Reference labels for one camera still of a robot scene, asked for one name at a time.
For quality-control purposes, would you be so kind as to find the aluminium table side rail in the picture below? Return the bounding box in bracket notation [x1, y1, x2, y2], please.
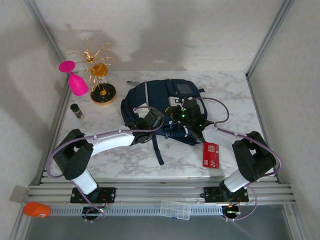
[246, 72, 280, 183]
[38, 72, 73, 186]

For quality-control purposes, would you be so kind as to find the gold wire glass rack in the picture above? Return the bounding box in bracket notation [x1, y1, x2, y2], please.
[64, 38, 118, 107]

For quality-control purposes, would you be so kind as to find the pink plastic wine glass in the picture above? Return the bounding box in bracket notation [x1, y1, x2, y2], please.
[58, 59, 90, 96]

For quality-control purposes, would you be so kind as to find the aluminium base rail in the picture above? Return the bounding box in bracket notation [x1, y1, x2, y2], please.
[22, 181, 297, 206]

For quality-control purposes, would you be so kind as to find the clear plastic organizer box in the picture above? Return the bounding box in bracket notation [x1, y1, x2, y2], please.
[160, 199, 191, 221]

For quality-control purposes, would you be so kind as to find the aluminium frame post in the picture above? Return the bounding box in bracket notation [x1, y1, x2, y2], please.
[23, 0, 66, 63]
[246, 0, 296, 78]

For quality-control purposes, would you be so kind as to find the red flat box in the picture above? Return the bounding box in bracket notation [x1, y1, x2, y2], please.
[202, 141, 220, 169]

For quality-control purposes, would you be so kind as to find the navy blue backpack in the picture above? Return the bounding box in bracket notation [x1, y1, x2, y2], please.
[120, 78, 209, 166]

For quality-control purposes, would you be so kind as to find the grey slotted cable duct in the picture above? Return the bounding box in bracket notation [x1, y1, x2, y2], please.
[48, 205, 225, 217]

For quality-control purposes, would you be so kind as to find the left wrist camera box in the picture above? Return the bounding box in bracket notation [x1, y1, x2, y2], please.
[134, 106, 149, 118]

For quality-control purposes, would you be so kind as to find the orange plastic bottle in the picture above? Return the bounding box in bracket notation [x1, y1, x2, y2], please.
[23, 201, 52, 219]

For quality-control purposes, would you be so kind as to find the small dark bottle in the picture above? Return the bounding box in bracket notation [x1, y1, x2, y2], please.
[69, 103, 85, 120]

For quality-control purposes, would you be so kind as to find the amber orange glass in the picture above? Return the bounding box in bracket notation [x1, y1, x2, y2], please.
[90, 63, 109, 78]

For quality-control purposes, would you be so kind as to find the black controller board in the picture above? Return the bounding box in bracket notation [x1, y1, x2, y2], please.
[221, 204, 242, 221]
[82, 206, 111, 222]

